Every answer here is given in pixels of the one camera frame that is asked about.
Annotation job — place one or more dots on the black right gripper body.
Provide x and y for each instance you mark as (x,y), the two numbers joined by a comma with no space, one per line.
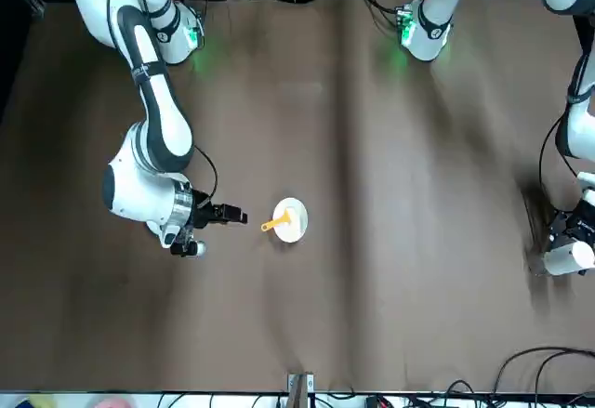
(204,210)

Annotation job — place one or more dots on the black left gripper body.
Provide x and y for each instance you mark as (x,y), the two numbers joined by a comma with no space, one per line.
(583,227)

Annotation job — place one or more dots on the white cylindrical oil pot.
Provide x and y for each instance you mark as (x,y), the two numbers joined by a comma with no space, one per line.
(567,257)

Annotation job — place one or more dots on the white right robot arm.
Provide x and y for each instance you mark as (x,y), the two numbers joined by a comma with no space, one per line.
(158,101)

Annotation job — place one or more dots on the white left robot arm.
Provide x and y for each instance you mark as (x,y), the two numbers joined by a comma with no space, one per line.
(434,17)

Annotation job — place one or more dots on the white round bowl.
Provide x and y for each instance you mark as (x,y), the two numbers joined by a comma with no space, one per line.
(297,227)

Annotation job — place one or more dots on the pink plate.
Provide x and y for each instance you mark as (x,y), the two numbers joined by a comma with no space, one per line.
(114,403)

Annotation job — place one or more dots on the aluminium post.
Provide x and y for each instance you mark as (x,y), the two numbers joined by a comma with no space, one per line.
(300,389)

